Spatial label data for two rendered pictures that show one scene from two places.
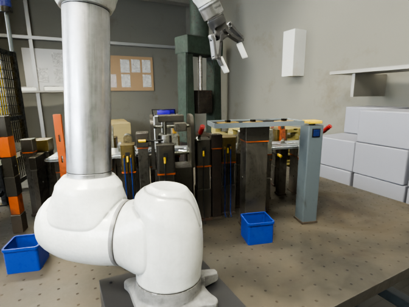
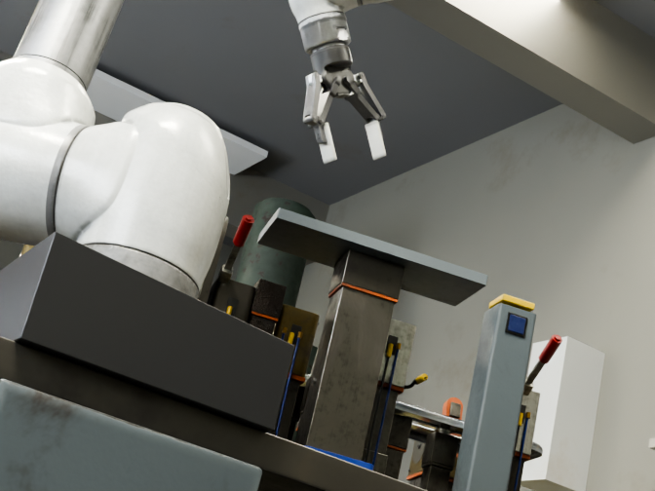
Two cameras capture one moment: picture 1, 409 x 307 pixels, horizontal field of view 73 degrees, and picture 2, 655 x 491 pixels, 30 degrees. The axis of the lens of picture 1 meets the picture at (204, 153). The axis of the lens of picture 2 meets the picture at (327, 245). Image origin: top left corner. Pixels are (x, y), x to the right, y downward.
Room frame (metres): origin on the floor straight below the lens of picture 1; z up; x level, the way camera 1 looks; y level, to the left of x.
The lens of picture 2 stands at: (-0.78, -0.10, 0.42)
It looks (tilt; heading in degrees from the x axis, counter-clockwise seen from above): 21 degrees up; 359
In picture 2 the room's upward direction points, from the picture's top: 13 degrees clockwise
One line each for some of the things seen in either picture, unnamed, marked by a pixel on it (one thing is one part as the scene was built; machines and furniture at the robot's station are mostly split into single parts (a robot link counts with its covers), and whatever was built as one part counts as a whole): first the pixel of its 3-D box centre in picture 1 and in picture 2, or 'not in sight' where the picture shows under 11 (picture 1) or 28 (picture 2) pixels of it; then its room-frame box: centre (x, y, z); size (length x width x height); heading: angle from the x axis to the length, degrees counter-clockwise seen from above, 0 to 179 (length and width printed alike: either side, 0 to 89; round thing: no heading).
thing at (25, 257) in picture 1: (27, 252); not in sight; (0.86, 0.62, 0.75); 0.11 x 0.10 x 0.09; 101
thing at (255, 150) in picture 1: (252, 177); (341, 391); (1.13, -0.21, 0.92); 0.10 x 0.08 x 0.45; 101
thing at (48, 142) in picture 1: (46, 172); not in sight; (1.40, 0.83, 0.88); 0.08 x 0.08 x 0.36; 11
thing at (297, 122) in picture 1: (254, 122); (371, 259); (1.13, -0.21, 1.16); 0.37 x 0.14 x 0.02; 101
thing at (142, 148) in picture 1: (145, 179); not in sight; (1.16, 0.26, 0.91); 0.07 x 0.05 x 0.42; 11
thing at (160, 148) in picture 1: (167, 190); not in sight; (1.08, 0.16, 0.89); 0.09 x 0.08 x 0.38; 11
